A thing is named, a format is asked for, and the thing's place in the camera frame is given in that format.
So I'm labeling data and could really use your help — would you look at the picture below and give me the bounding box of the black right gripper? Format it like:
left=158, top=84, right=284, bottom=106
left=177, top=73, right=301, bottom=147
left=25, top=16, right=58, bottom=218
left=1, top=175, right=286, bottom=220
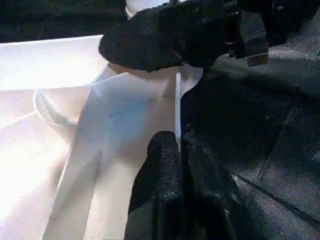
left=192, top=0, right=290, bottom=69

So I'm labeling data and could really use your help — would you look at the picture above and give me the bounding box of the black work mat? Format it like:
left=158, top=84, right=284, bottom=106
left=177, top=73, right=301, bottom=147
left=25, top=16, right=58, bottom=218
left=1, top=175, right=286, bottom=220
left=0, top=0, right=320, bottom=240

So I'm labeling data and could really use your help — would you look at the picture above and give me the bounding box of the white plastic table top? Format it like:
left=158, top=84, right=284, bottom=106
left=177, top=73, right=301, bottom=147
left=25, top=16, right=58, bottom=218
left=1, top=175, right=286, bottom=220
left=0, top=35, right=205, bottom=240

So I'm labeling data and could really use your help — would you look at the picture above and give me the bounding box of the white plastic table leg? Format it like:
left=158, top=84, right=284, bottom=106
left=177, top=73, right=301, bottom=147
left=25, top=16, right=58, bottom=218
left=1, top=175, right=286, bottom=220
left=125, top=0, right=175, bottom=19

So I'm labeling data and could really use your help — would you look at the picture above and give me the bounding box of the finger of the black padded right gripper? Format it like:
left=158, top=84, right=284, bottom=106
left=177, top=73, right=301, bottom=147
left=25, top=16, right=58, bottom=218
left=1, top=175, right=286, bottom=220
left=98, top=2, right=202, bottom=74

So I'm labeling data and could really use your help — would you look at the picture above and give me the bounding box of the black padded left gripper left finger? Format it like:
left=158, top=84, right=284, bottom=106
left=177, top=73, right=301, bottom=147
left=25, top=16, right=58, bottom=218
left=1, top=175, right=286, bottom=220
left=124, top=131, right=185, bottom=240

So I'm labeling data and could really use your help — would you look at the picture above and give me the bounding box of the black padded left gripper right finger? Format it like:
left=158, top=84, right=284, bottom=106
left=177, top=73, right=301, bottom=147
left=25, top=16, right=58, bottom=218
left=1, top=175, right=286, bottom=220
left=180, top=131, right=260, bottom=240

